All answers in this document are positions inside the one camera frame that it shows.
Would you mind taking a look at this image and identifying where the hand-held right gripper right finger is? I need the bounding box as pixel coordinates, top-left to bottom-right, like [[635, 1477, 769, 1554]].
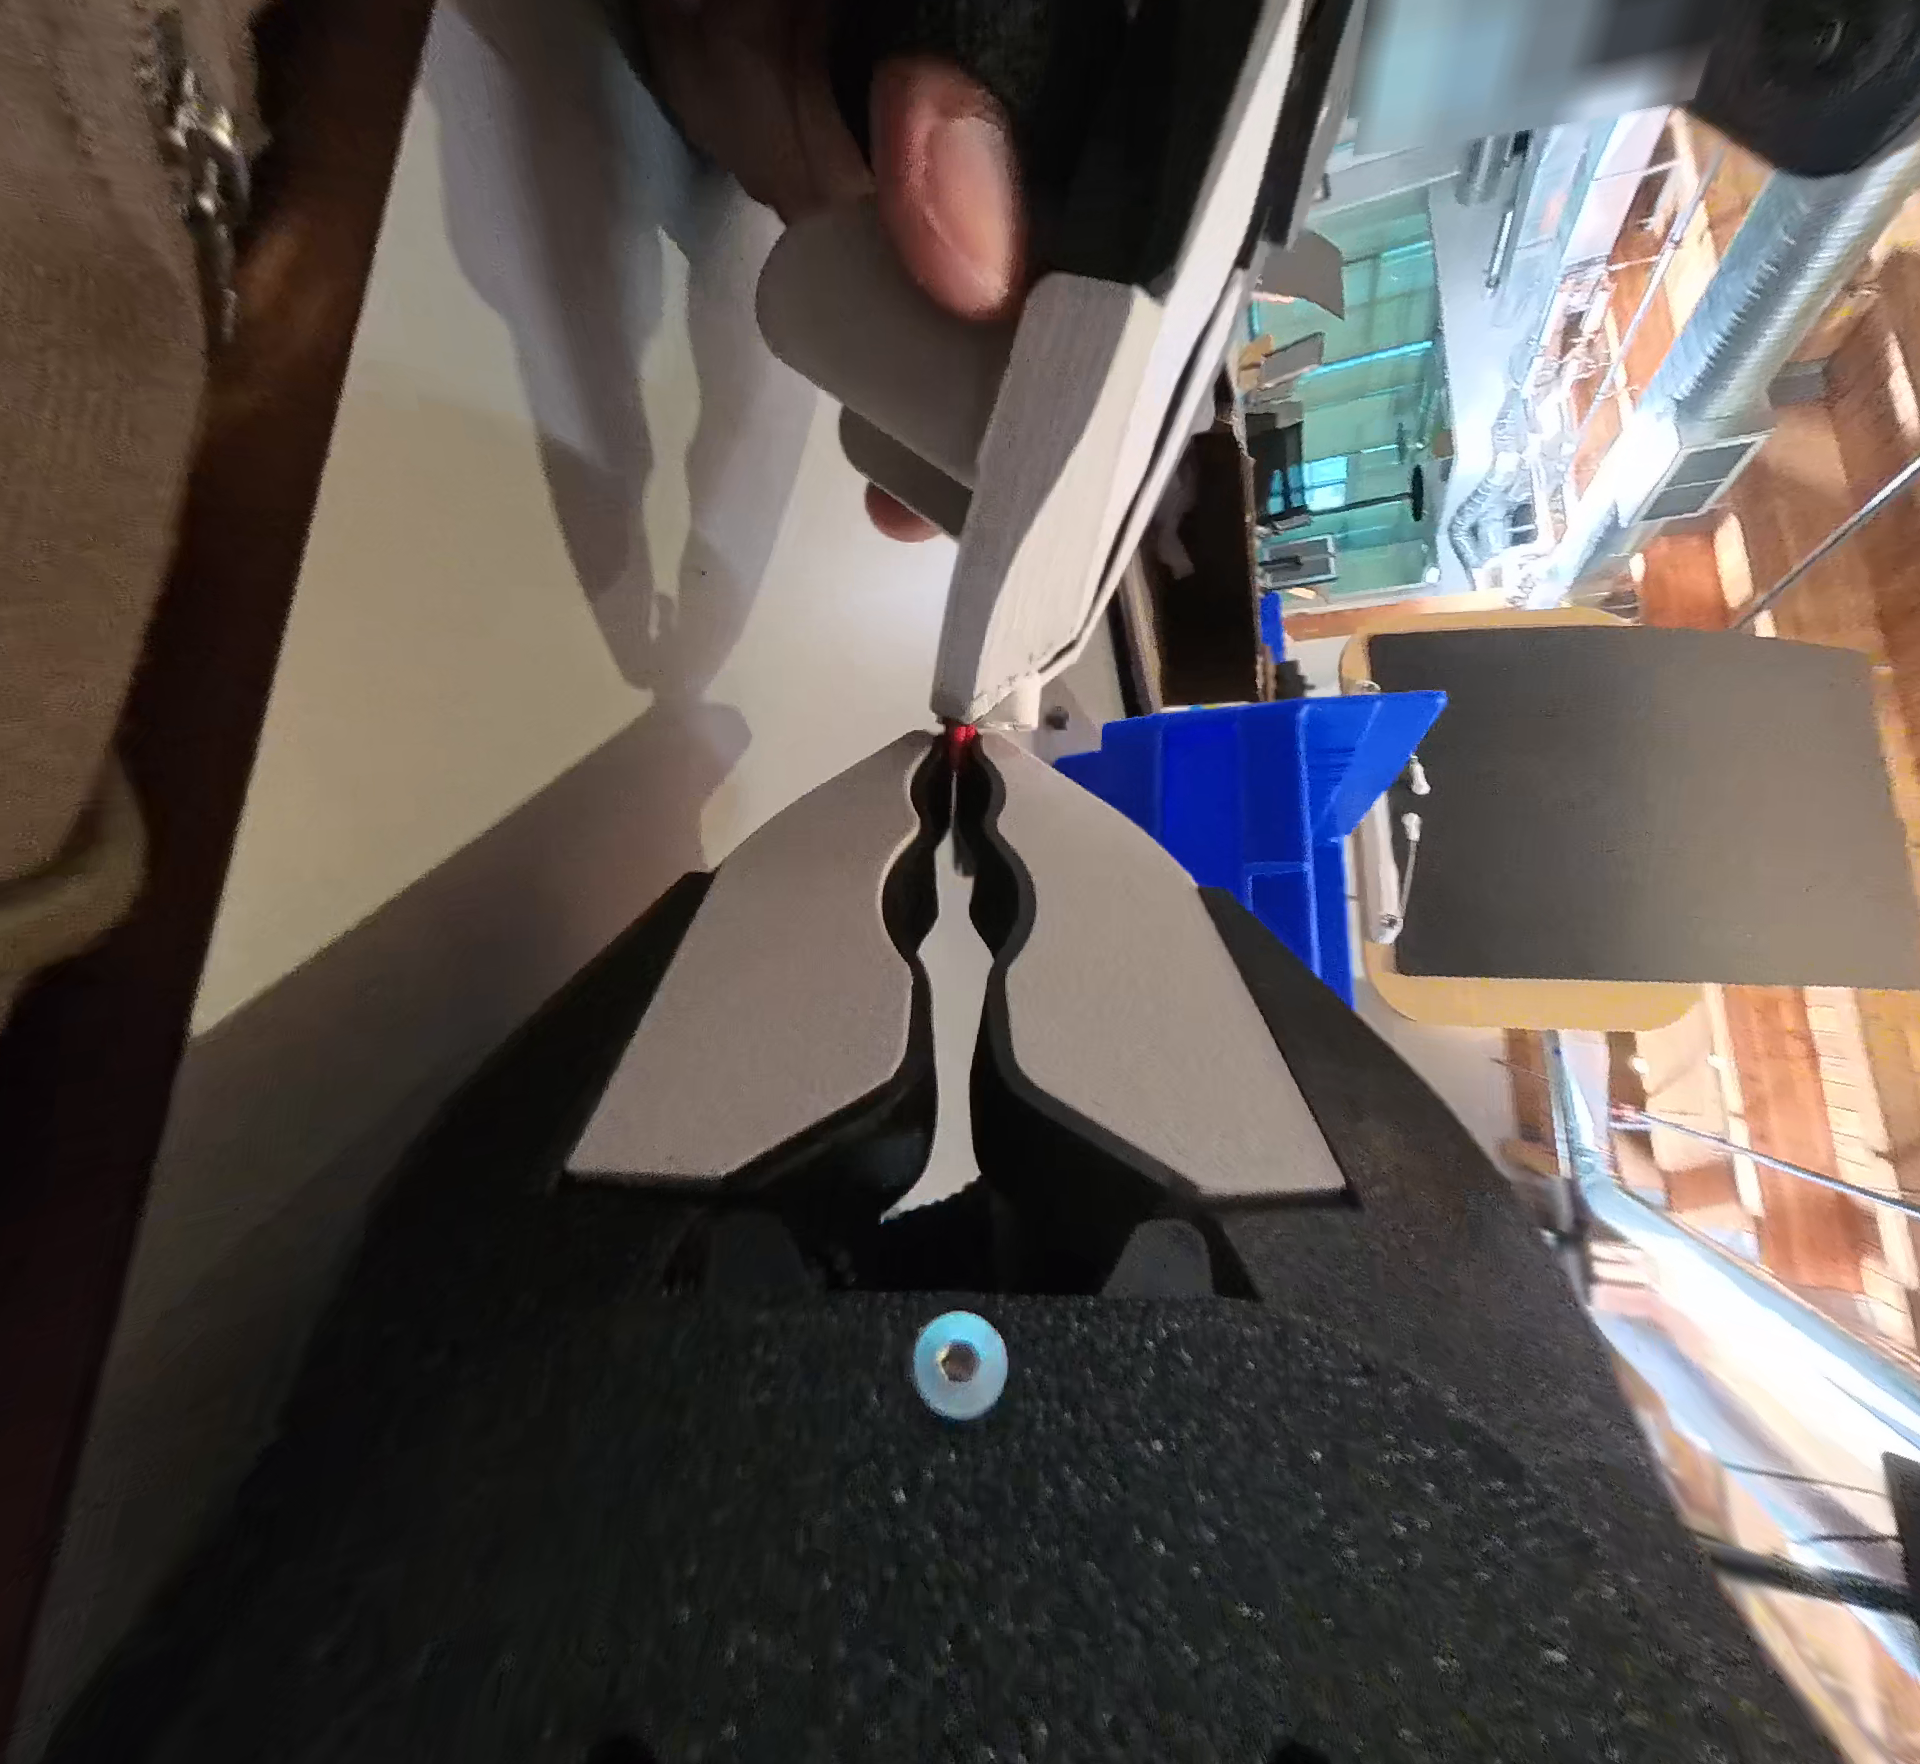
[[966, 740, 1352, 1220]]

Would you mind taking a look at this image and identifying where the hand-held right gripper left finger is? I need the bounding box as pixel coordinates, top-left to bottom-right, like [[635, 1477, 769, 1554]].
[[570, 740, 957, 1225]]

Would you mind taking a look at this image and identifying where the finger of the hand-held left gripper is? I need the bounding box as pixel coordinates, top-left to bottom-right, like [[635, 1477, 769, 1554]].
[[928, 274, 1171, 726], [985, 0, 1337, 727]]

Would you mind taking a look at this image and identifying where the blue plastic bin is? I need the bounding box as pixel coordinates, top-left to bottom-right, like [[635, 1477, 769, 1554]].
[[1045, 691, 1451, 1009]]

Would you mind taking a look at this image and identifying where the person's left hand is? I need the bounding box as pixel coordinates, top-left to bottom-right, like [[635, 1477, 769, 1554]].
[[625, 0, 1052, 550]]

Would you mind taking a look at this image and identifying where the black panel with wooden edge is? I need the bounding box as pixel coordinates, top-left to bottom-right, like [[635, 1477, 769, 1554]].
[[1333, 610, 1920, 1034]]

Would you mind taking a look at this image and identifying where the silver ventilation duct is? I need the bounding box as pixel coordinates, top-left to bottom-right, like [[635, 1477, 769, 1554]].
[[1556, 128, 1920, 603], [1542, 1023, 1920, 1360]]

